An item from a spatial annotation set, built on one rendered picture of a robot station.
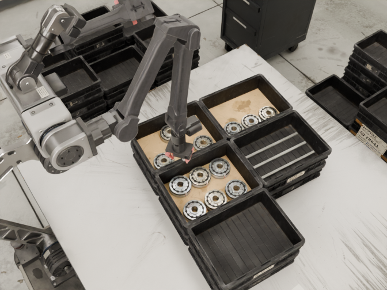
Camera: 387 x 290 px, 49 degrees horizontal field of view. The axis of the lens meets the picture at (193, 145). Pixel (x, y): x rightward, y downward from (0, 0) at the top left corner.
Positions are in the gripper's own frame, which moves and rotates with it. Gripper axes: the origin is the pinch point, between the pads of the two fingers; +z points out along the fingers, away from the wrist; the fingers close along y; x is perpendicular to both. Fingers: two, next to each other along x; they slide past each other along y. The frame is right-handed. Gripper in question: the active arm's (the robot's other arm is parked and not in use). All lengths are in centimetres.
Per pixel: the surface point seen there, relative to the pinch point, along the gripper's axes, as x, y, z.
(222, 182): -7.6, -17.4, 23.9
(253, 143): -35, -26, 25
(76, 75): -81, 104, 57
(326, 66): -197, -65, 113
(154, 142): -20.4, 21.7, 23.4
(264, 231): 11.2, -41.3, 23.9
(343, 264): 11, -79, 38
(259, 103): -62, -24, 26
